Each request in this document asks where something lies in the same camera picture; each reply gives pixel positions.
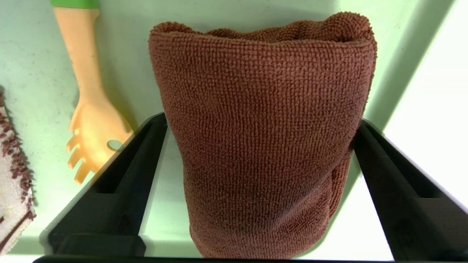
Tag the light green plastic tray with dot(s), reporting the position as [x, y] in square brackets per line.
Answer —
[36, 54]

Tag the chocolate blueberry cake slice toy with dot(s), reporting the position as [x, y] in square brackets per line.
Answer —
[11, 190]

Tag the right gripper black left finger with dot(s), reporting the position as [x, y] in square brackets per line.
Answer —
[109, 204]

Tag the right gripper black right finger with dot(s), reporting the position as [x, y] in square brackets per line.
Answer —
[420, 219]

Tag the brown towel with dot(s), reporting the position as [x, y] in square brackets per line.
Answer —
[263, 128]

